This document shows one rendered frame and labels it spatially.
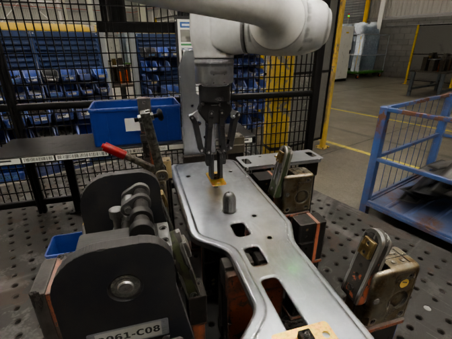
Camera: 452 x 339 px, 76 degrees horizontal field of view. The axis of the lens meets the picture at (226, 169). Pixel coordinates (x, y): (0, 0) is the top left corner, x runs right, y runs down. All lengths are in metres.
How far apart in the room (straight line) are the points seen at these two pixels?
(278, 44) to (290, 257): 0.39
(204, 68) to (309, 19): 0.23
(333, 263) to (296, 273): 0.53
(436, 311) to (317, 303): 0.58
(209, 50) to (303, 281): 0.48
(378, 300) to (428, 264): 0.66
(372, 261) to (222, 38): 0.49
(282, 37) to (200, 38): 0.18
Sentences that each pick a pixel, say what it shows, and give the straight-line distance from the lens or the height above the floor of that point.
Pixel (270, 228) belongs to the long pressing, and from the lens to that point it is 0.63.
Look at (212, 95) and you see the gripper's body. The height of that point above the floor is 1.25.
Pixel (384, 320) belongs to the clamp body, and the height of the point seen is 0.94.
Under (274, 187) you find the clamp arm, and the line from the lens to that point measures 0.77.
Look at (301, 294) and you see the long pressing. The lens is 0.50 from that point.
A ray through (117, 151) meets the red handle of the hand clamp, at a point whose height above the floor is 1.13.
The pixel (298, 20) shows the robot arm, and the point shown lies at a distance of 0.59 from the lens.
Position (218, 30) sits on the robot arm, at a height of 1.38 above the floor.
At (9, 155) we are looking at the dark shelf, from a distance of 1.15.
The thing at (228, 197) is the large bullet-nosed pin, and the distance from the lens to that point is 0.65.
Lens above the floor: 1.35
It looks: 23 degrees down
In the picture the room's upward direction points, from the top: straight up
